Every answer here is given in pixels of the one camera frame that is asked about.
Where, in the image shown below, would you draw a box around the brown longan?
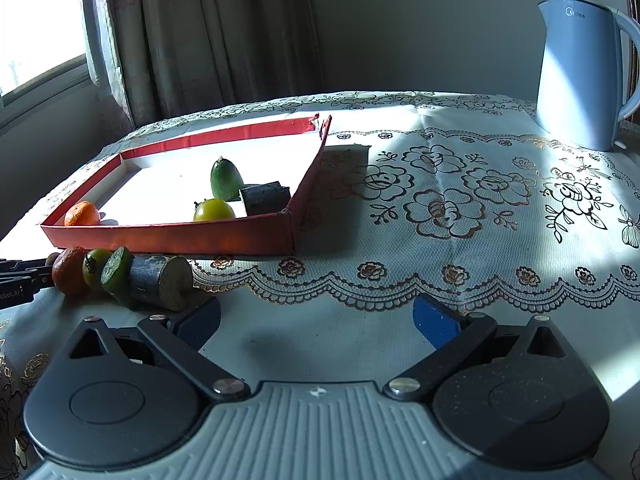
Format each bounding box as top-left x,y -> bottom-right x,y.
46,252 -> 60,266

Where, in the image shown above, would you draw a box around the large orange tangerine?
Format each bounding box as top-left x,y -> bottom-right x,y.
52,246 -> 87,296

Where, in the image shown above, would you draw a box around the small green tomato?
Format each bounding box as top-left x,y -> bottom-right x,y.
82,248 -> 112,292

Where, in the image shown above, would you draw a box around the small orange tangerine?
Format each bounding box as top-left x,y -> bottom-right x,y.
63,200 -> 101,226

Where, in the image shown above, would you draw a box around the large green tomato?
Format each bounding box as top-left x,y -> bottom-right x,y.
193,198 -> 235,222

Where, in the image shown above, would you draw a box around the dark green avocado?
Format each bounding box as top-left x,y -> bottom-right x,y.
209,157 -> 244,202

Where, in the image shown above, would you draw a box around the cut green cucumber piece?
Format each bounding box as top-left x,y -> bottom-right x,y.
101,246 -> 134,306

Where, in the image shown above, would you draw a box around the white floral lace tablecloth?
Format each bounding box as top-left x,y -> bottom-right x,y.
1,92 -> 639,479

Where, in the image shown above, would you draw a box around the red shallow cardboard box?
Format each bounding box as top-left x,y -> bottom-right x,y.
41,114 -> 331,257

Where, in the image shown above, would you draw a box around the light blue electric kettle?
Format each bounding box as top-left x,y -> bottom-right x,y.
536,0 -> 639,152

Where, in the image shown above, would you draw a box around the beige patterned curtain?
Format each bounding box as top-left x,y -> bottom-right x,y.
82,0 -> 323,131

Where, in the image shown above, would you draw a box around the window with grey frame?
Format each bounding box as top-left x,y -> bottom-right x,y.
1,0 -> 89,126

